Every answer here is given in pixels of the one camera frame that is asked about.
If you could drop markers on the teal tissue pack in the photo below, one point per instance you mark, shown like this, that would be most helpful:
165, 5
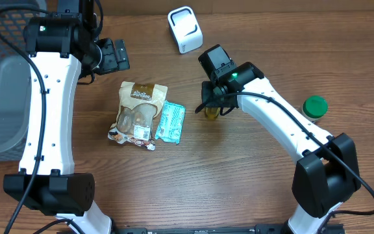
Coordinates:
171, 123

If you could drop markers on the dark grey plastic basket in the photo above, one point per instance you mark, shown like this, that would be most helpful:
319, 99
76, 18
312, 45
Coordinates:
15, 75

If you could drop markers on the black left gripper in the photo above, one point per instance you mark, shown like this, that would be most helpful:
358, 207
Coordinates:
113, 63

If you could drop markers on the green lidded jar with tissues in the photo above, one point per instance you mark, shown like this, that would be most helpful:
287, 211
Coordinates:
314, 108

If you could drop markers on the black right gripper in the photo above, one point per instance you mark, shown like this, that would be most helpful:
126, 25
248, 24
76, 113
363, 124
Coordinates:
209, 96

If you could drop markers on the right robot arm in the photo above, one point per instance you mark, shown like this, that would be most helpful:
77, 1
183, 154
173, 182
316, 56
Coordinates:
326, 166

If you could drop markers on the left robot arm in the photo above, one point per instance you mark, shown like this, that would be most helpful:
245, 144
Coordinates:
61, 48

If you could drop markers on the brown snack wrapper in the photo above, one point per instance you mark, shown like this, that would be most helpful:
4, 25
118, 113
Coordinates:
139, 105

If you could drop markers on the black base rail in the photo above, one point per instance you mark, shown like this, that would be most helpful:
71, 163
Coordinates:
203, 230

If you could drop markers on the yellow liquid bottle silver cap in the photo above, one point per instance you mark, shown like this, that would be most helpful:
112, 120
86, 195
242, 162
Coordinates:
212, 113

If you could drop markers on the white barcode scanner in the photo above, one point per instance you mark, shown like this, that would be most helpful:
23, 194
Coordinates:
184, 28

